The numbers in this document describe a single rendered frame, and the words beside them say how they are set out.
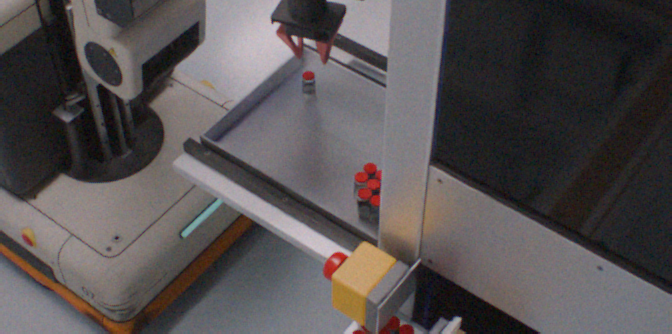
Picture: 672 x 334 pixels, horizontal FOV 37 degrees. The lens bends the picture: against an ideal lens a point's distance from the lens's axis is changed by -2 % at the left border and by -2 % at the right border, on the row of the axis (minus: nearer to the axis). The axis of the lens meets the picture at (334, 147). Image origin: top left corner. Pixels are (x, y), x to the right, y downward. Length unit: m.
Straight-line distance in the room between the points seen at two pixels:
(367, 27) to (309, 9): 0.32
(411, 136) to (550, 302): 0.25
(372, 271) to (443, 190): 0.16
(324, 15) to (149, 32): 0.52
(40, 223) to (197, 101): 0.50
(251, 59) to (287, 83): 1.36
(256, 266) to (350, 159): 1.01
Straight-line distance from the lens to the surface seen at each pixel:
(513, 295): 1.23
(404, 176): 1.19
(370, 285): 1.26
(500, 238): 1.17
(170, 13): 1.99
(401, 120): 1.13
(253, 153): 1.60
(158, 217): 2.31
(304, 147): 1.60
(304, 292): 2.50
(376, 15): 1.84
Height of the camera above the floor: 2.06
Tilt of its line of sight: 48 degrees down
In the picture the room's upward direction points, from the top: straight up
